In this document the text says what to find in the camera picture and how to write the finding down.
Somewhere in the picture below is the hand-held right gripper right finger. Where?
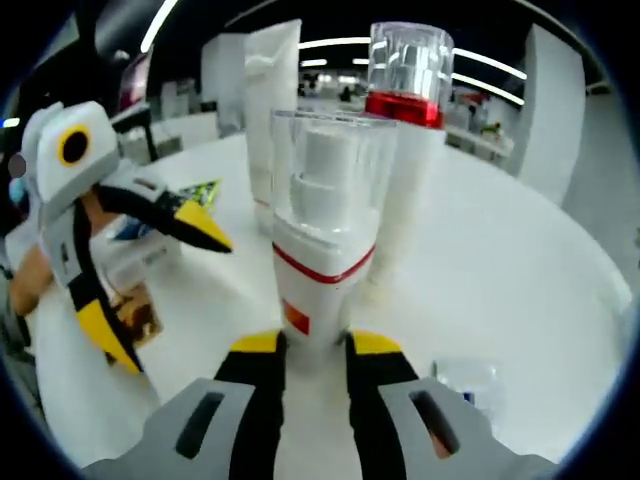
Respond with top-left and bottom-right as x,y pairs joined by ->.
344,329 -> 559,480

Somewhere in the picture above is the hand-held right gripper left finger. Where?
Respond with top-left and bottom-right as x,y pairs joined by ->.
82,329 -> 290,480

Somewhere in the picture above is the green black skincare sachet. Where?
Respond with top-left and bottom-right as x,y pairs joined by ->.
176,177 -> 224,217

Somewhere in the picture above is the gold brown skincare sachet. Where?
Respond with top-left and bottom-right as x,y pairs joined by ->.
106,281 -> 165,367

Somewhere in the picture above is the white skincare bottle thin red line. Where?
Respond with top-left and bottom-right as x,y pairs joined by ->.
270,109 -> 400,354

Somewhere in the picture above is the white skincare tube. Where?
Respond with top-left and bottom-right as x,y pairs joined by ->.
242,18 -> 304,237

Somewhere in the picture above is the white skincare bottle red collar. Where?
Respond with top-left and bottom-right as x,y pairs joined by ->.
363,20 -> 457,303

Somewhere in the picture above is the person's left hand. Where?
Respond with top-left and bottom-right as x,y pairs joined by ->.
9,243 -> 56,317

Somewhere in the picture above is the white box blue top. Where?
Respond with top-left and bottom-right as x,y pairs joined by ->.
94,218 -> 185,287

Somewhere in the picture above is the pink display screen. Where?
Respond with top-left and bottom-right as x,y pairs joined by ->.
121,51 -> 152,110

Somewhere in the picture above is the clear plastic packet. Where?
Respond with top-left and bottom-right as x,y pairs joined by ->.
431,358 -> 502,420

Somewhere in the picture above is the black frame table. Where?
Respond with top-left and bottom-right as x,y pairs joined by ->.
110,105 -> 160,162

